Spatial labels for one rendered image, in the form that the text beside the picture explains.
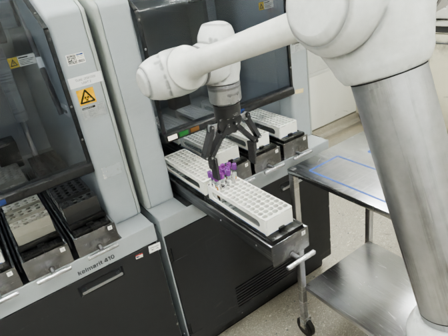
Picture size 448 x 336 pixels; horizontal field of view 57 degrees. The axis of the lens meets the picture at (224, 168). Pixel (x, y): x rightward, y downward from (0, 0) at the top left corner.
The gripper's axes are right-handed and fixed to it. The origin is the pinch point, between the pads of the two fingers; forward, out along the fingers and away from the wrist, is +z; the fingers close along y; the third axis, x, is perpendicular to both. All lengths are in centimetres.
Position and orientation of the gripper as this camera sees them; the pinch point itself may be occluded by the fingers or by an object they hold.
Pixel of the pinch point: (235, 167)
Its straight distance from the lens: 122.7
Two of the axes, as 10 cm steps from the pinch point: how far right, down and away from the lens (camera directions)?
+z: 1.3, 8.8, 4.5
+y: 8.1, -3.6, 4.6
